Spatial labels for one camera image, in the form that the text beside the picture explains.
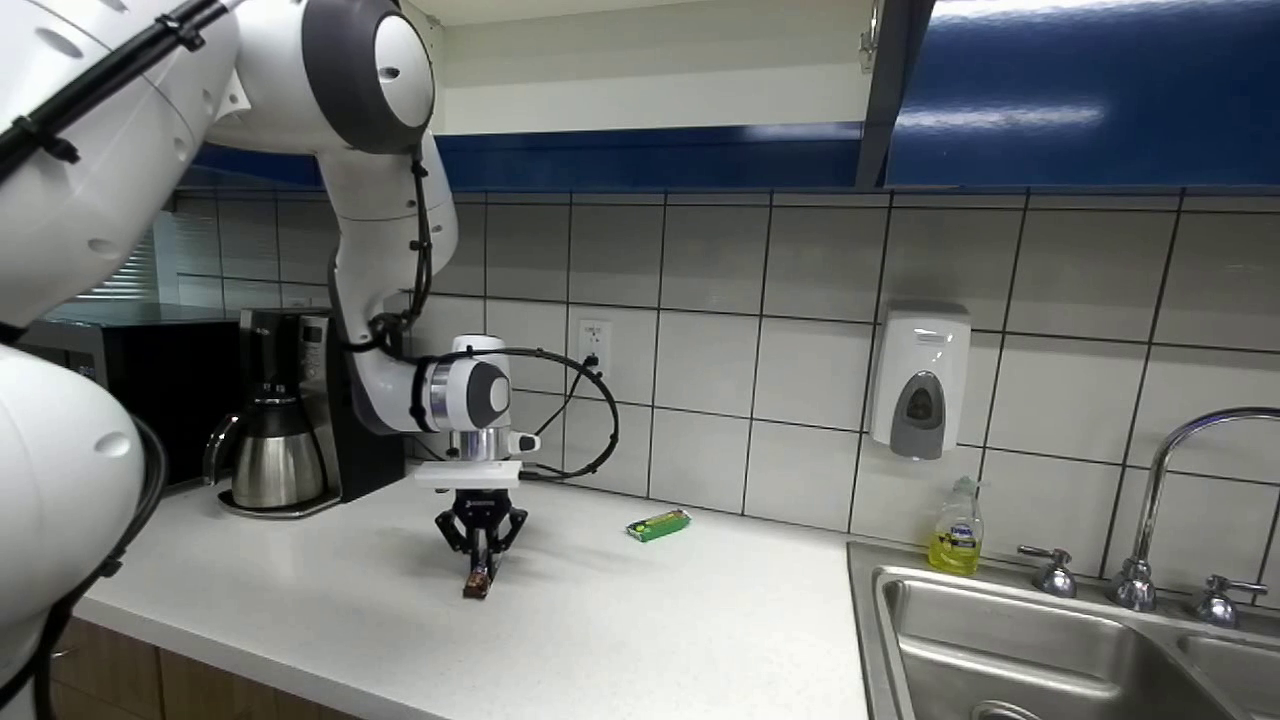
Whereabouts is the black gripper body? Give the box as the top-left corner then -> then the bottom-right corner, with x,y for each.
435,484 -> 527,533

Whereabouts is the brown candy bar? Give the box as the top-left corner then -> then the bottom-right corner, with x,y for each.
459,556 -> 500,603

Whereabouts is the blue cupboard door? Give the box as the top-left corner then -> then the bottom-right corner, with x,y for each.
851,0 -> 1280,194
180,141 -> 336,191

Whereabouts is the steel black coffee maker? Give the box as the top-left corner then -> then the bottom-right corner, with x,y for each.
210,304 -> 411,522

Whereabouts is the steel coffee carafe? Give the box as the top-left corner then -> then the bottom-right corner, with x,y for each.
199,382 -> 333,516

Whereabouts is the wooden base cabinet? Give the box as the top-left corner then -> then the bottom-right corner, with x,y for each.
38,617 -> 350,720

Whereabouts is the black microwave oven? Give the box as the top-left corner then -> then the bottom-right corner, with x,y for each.
16,314 -> 250,501

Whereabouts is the yellow dish soap bottle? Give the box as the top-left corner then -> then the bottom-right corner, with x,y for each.
923,476 -> 986,581

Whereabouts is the stainless steel sink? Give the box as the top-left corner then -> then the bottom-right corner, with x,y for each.
845,534 -> 1280,720

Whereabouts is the chrome gooseneck faucet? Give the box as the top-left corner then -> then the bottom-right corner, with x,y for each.
1107,403 -> 1280,617

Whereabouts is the white wrist mount plate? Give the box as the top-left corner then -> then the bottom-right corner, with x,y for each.
407,457 -> 527,497

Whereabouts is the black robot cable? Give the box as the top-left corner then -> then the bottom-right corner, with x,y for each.
336,132 -> 624,488

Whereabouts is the white wall outlet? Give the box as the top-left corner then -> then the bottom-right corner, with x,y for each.
567,307 -> 621,373

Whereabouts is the white wall soap dispenser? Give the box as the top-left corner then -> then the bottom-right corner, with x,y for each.
866,307 -> 977,464

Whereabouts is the white interior wall cupboard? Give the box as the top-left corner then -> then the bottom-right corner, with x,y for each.
404,0 -> 892,194

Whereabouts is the chrome faucet handle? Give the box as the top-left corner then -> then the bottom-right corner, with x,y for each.
1190,571 -> 1272,626
1016,544 -> 1084,598

